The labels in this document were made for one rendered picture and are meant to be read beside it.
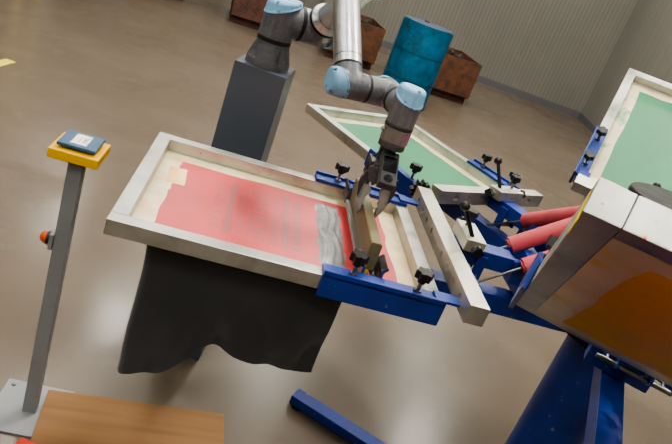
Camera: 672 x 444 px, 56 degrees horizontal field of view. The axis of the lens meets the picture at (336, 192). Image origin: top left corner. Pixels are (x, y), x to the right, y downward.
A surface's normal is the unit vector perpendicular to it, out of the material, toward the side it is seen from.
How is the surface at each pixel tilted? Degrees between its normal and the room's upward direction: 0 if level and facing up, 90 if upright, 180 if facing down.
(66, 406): 0
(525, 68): 90
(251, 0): 90
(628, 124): 32
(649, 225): 58
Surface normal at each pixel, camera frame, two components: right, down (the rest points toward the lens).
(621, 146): 0.05, -0.62
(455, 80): 0.12, 0.42
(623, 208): -0.18, -0.28
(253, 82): -0.12, 0.35
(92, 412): 0.32, -0.87
